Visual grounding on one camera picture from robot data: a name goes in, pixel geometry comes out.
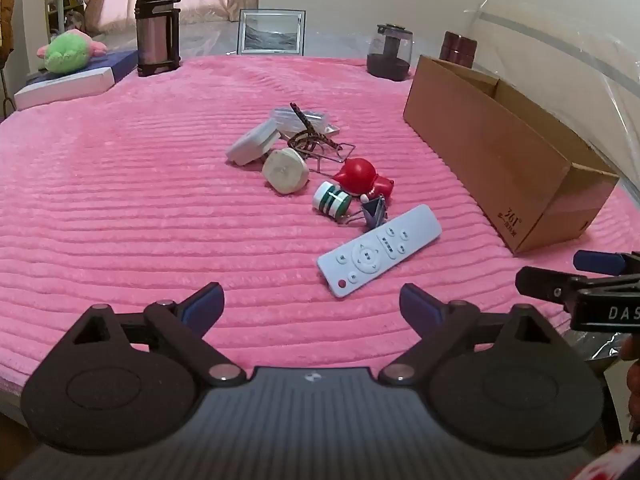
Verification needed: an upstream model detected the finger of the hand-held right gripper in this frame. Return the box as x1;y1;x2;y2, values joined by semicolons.
515;266;593;311
574;250;640;277

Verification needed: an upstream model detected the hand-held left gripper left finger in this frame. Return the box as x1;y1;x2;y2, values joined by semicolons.
54;282;246;386

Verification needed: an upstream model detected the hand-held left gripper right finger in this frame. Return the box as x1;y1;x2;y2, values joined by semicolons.
378;283;576;385

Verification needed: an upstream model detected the white remote control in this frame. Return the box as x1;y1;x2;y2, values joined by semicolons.
317;204;443;300

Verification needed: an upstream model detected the green striped white spool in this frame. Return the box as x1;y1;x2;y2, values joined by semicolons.
312;181;354;221

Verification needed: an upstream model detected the cat figurine toy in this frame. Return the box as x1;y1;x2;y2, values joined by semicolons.
332;157;395;207

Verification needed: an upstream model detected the brown cardboard box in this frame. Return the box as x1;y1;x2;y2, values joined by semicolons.
403;55;621;256

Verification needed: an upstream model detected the white plug adapter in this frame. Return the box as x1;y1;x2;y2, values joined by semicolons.
262;147;309;196

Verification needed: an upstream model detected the white wall charger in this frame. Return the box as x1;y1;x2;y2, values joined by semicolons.
226;118;282;166

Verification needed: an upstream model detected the metal wire holder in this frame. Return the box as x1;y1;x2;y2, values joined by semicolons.
287;135;357;173

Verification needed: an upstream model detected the clear plastic card case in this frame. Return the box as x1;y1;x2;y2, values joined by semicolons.
270;106;340;137

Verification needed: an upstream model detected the person's right hand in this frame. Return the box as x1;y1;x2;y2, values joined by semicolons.
619;332;640;441

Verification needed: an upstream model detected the binder clip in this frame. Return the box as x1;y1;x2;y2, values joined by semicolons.
340;196;389;232

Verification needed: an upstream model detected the pink ribbed blanket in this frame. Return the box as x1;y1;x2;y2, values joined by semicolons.
0;55;640;411

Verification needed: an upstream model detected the clear plastic sheet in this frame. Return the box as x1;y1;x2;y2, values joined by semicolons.
465;0;640;186

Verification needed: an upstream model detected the maroon metal food jar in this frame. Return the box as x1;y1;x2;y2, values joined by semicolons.
439;31;479;68

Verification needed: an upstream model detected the glass jar with dark contents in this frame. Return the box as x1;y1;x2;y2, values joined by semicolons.
366;23;415;81

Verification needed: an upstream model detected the flat blue box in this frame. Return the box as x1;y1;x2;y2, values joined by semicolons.
27;50;139;85

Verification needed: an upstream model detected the flat white box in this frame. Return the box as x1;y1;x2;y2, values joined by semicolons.
14;66;116;111

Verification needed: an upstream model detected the stainless steel thermos flask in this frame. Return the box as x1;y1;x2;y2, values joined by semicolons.
134;0;182;78

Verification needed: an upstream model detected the green plush toy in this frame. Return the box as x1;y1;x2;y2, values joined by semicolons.
37;30;108;77

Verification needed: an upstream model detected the brown jacket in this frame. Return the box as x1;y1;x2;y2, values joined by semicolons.
0;0;16;66

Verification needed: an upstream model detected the silver picture frame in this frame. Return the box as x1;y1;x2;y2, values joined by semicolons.
237;8;306;57

